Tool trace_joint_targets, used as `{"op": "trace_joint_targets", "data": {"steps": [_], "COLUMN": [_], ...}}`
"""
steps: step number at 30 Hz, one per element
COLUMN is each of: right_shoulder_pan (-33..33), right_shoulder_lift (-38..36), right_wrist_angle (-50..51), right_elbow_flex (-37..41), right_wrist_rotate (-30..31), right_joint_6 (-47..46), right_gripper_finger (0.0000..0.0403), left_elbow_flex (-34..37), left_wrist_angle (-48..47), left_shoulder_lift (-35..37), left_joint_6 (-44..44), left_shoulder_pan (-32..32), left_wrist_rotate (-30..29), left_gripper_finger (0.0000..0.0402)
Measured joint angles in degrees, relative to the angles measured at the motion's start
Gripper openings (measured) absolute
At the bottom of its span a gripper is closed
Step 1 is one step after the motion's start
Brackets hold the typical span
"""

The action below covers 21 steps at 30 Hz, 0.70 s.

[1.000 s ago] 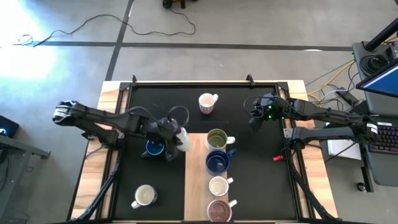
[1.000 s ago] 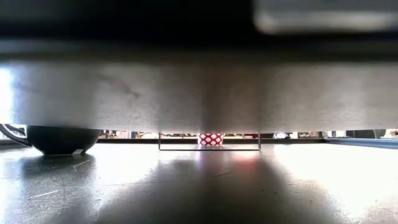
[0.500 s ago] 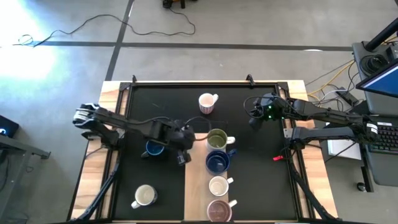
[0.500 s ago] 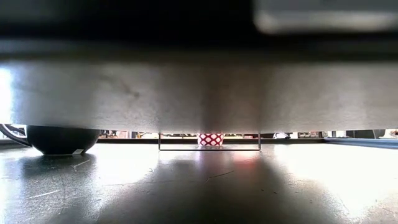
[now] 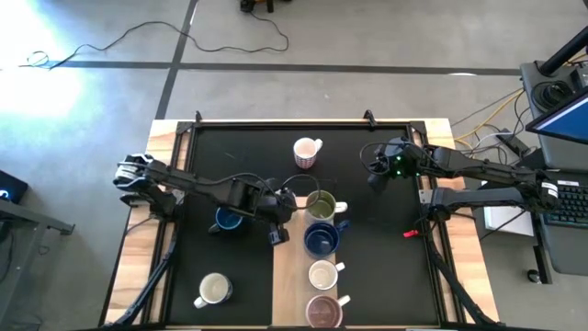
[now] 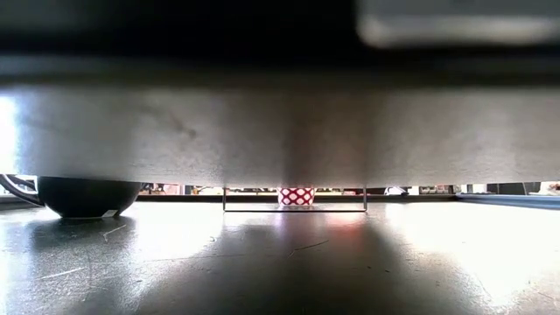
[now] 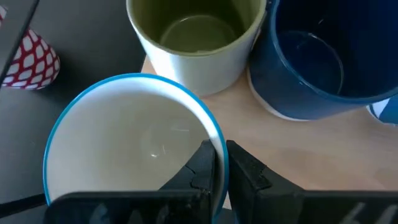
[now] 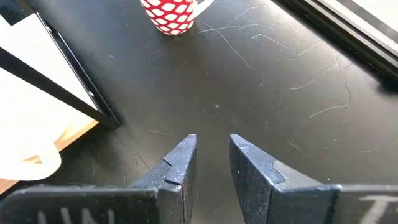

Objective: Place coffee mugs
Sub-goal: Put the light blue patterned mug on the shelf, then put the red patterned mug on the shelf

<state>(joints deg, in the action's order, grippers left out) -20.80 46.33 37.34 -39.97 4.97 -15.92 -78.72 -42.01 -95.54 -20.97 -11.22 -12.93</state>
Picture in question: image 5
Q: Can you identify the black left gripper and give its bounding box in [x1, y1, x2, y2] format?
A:
[254, 177, 300, 245]

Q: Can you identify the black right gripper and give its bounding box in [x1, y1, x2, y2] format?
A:
[367, 141, 402, 195]

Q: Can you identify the white mug green inside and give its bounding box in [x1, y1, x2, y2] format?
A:
[304, 189, 349, 226]

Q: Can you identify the dark blue mug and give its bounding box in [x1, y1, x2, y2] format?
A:
[208, 206, 252, 235]

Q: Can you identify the blue floral mug navy inside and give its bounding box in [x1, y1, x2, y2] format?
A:
[303, 219, 351, 258]

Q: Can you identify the red and white patterned mug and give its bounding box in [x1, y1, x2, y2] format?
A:
[292, 136, 324, 170]

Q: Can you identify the blue and white glazed mug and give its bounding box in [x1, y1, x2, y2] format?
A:
[307, 258, 346, 291]

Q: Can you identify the cream white mug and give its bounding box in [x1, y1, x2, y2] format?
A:
[193, 271, 234, 310]

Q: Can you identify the grey mug pink inside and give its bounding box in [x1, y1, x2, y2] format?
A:
[304, 293, 352, 329]

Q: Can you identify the light wooden shelf board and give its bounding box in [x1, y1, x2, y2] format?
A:
[272, 196, 340, 327]

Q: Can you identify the black table mat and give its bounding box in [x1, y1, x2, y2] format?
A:
[165, 123, 443, 326]

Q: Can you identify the white printed paper sheet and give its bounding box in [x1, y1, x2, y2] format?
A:
[482, 205, 537, 238]

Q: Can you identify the black power strip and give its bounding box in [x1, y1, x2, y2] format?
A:
[497, 130, 530, 158]

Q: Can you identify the grey equipment cart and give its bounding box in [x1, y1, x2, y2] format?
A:
[520, 58, 588, 172]

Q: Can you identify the monitor with blue screen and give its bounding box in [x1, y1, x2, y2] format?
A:
[526, 86, 588, 146]

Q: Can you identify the black keyboard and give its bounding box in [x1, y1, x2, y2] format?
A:
[541, 178, 588, 230]

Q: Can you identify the black floor stand base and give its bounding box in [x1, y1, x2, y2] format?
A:
[239, 0, 277, 14]

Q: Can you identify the laptop computer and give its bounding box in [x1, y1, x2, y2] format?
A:
[527, 168, 588, 277]

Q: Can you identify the black pole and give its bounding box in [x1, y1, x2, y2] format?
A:
[538, 28, 588, 77]

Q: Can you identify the black device with blue light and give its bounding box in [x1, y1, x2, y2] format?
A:
[0, 168, 29, 204]

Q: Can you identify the yellow floor cable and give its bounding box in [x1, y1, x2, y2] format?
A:
[454, 89, 526, 143]

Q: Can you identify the long black floor cable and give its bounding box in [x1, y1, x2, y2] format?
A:
[17, 12, 290, 71]

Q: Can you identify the black coiled cable bundle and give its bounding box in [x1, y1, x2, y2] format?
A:
[531, 80, 574, 110]

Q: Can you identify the grey metal desk frame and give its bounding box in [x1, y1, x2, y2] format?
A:
[0, 197, 75, 331]

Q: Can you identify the small coiled cable ring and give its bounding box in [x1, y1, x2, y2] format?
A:
[27, 50, 51, 67]

